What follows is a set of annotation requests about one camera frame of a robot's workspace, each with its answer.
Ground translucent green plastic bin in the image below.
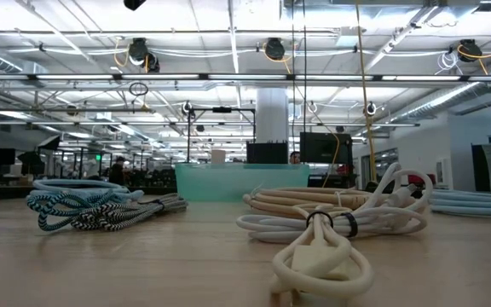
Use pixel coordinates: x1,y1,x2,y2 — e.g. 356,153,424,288
175,163,310,202

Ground beige cable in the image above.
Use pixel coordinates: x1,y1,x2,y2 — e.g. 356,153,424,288
242,185,385,219

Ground white short cable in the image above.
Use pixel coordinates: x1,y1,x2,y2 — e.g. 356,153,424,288
235,161,435,245

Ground grey braided short cable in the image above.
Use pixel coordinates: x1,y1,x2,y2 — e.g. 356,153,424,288
70,193,189,232

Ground cream short cable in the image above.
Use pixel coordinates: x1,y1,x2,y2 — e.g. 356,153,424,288
269,207,375,299

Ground light blue cable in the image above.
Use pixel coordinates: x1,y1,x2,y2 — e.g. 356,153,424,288
32,178,144,204
430,188,491,217

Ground teal white braided cable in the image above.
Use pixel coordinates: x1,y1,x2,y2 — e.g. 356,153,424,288
26,190,144,233

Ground black box with antennas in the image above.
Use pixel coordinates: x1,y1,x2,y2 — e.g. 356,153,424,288
245,142,290,165

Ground white building column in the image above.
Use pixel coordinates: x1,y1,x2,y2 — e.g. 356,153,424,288
255,87,290,145

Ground long ceiling light strip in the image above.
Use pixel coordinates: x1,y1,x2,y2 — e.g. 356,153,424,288
0,72,491,83

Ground black distant monitor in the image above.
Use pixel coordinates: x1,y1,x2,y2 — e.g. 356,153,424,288
299,131,354,166

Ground black distant rig frame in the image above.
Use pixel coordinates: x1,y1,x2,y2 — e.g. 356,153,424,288
187,107,257,164

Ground black ceiling cord reel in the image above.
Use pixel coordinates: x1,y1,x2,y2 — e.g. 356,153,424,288
126,37,161,73
263,37,287,61
457,38,484,64

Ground black hanging cable loop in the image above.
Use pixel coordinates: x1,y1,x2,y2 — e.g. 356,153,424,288
128,81,149,97

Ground yellow hanging cord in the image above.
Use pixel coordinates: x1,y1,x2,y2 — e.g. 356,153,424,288
354,0,378,182

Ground silver ceiling duct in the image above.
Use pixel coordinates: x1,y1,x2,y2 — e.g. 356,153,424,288
388,80,491,125

